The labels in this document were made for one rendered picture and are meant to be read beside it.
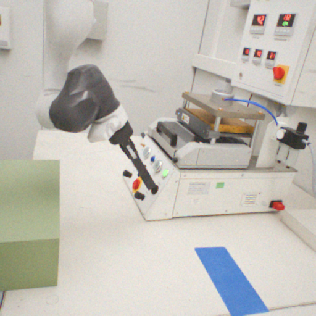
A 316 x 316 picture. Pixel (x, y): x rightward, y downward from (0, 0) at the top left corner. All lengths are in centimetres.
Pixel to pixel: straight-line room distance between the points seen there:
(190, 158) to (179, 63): 177
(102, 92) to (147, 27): 178
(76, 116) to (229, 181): 54
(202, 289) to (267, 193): 49
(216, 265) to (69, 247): 39
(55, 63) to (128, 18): 169
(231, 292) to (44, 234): 45
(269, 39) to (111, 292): 91
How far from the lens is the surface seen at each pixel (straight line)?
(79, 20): 78
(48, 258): 71
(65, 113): 74
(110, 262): 82
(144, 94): 259
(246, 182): 107
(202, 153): 94
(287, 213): 117
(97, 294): 74
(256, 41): 122
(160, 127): 108
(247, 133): 108
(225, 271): 87
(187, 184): 96
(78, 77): 78
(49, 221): 73
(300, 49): 105
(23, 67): 250
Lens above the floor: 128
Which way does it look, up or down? 21 degrees down
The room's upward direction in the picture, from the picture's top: 10 degrees clockwise
